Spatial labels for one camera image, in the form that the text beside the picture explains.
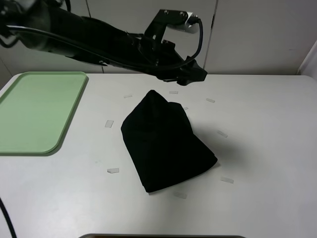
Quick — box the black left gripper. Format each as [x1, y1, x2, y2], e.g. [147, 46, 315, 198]
[140, 35, 207, 86]

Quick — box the black short sleeve t-shirt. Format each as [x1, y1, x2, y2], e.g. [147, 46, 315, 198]
[121, 90, 217, 193]

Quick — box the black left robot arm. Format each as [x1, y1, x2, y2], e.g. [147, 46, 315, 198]
[0, 0, 207, 86]

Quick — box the green plastic tray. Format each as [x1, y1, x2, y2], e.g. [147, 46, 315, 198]
[0, 72, 88, 155]

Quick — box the clear tape marker left edge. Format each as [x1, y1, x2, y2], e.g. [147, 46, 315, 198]
[105, 120, 114, 128]

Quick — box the clear tape marker right middle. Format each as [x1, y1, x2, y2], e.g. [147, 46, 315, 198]
[217, 130, 228, 138]

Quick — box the clear tape marker near left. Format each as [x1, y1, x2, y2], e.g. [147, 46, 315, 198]
[107, 168, 119, 174]

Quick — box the clear tape marker near middle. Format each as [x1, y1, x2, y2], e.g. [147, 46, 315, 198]
[173, 191, 187, 199]

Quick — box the clear tape marker near right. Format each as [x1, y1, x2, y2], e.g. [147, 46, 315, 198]
[220, 177, 234, 184]

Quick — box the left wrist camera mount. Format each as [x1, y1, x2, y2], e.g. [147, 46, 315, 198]
[144, 9, 203, 42]

